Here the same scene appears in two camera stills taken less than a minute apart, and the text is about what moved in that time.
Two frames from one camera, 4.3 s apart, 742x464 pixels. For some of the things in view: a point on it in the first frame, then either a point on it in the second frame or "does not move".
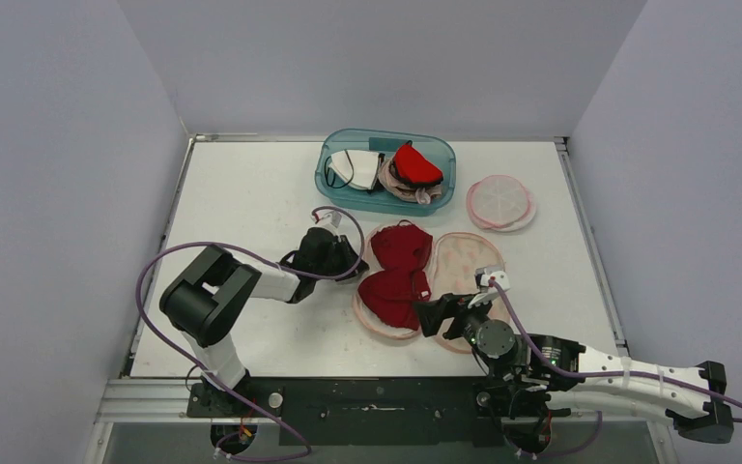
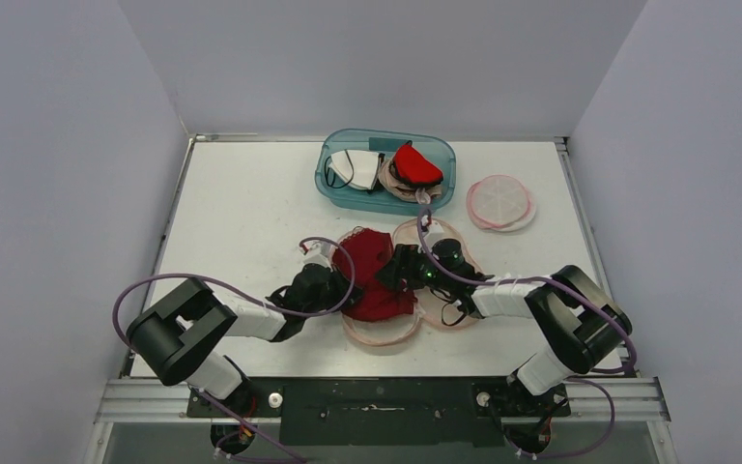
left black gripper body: [339, 259] → [334, 294]
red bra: [413, 168] does not move
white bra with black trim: [357, 169] does not move
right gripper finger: [432, 312] → [391, 275]
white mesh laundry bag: [500, 202] does not move
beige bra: [422, 194] does not move
